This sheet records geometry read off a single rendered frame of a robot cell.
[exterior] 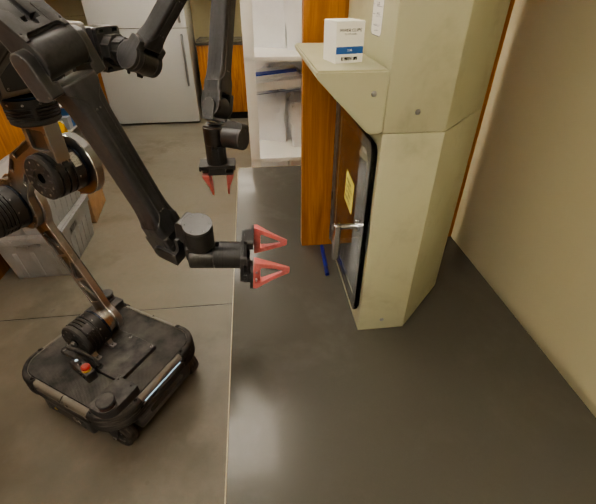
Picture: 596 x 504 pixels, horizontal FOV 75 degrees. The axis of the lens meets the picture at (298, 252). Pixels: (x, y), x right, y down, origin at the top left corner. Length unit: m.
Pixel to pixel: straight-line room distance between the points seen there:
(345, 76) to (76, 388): 1.64
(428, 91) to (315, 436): 0.63
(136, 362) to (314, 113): 1.32
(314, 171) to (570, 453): 0.82
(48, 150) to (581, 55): 1.35
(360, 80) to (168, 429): 1.67
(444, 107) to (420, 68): 0.08
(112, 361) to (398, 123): 1.59
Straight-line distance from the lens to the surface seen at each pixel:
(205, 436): 1.90
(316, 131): 1.06
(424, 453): 0.80
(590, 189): 0.95
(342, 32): 0.70
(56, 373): 2.02
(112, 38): 1.40
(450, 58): 0.70
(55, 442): 2.12
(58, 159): 1.37
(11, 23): 0.71
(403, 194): 0.75
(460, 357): 0.96
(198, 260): 0.81
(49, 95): 0.69
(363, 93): 0.66
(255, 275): 0.78
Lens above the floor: 1.62
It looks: 35 degrees down
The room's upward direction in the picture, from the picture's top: straight up
